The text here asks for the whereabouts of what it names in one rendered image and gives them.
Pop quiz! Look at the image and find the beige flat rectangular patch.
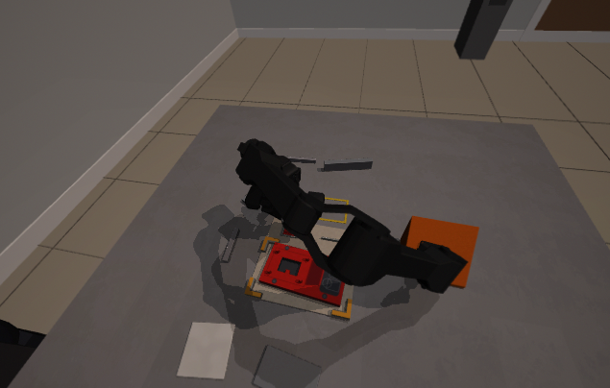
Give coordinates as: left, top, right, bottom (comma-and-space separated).
176, 322, 235, 379

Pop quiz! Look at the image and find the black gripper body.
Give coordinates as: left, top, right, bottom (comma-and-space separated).
245, 185, 325, 210

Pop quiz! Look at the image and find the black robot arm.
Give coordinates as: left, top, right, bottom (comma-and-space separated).
235, 138, 468, 294

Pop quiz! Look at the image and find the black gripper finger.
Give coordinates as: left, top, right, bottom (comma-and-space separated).
261, 206, 281, 220

